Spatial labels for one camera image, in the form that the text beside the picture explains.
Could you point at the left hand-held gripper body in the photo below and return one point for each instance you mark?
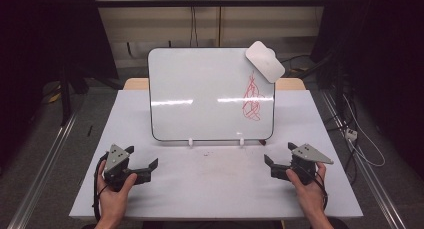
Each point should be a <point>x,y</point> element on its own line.
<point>115,162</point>

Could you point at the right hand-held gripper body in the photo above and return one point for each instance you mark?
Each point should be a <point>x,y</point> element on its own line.
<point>305,155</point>

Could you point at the white whiteboard eraser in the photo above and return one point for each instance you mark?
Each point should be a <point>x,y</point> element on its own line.
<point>265,61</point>

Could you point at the person's left hand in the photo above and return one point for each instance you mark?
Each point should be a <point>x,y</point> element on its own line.
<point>113,202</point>

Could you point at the person's right hand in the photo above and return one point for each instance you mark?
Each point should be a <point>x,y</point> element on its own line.
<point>310,197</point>

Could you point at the small red object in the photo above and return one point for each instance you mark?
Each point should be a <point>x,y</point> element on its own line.
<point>262,142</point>

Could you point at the white whiteboard stand clip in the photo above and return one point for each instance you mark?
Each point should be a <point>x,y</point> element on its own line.
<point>241,142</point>
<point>190,142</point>

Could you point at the white power strip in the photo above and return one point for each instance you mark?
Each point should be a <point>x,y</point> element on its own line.
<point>351,134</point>

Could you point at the wooden table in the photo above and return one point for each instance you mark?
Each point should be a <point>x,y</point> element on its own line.
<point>136,84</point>

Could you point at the black metal stand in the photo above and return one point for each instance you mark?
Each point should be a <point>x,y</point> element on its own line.
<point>65,95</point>

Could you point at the white whiteboard with black rim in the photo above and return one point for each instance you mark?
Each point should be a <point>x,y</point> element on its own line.
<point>200,89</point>

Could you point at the black curtain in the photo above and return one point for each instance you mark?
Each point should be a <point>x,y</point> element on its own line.
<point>383,55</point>
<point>40,35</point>

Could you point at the black horizontal bar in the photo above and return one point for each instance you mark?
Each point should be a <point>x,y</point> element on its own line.
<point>206,2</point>

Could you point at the aluminium floor rail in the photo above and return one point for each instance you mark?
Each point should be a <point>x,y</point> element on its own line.
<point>363,165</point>
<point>46,169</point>

